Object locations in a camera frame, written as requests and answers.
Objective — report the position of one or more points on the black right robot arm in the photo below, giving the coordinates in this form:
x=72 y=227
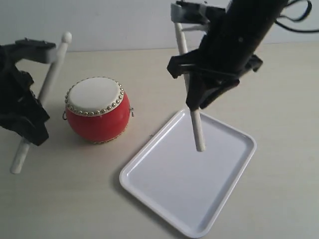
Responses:
x=270 y=10

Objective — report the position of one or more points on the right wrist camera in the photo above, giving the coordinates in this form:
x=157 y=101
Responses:
x=194 y=13

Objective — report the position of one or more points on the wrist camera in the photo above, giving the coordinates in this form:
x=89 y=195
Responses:
x=35 y=50
x=194 y=13

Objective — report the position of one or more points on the white rectangular plastic tray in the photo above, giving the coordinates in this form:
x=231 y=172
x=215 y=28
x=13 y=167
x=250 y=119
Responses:
x=187 y=188

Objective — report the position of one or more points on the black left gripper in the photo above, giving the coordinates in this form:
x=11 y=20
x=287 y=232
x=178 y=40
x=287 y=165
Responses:
x=20 y=111

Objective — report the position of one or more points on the small red drum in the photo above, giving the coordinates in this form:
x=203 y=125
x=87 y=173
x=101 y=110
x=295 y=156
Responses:
x=98 y=109

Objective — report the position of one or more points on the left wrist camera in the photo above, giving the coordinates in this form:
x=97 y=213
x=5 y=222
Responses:
x=35 y=50

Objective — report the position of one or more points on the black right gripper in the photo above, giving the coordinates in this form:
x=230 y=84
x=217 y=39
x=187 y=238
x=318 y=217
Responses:
x=226 y=48

